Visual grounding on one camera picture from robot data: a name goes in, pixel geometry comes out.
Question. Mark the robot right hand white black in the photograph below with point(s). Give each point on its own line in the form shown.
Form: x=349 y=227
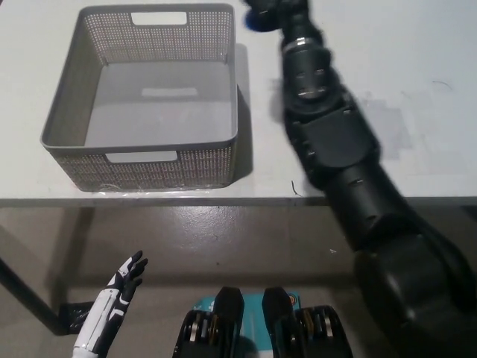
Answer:
x=283 y=7

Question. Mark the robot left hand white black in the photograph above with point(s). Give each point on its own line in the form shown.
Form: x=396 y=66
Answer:
x=100 y=317

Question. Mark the blue chess rook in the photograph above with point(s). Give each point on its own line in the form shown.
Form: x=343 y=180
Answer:
x=269 y=25

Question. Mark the black table leg foot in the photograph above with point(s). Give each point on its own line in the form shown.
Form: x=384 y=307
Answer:
x=74 y=317

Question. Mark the dark metal table leg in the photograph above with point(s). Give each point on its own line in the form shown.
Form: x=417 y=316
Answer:
x=26 y=291

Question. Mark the grey perforated plastic basket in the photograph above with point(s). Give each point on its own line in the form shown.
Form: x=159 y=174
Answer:
x=160 y=100

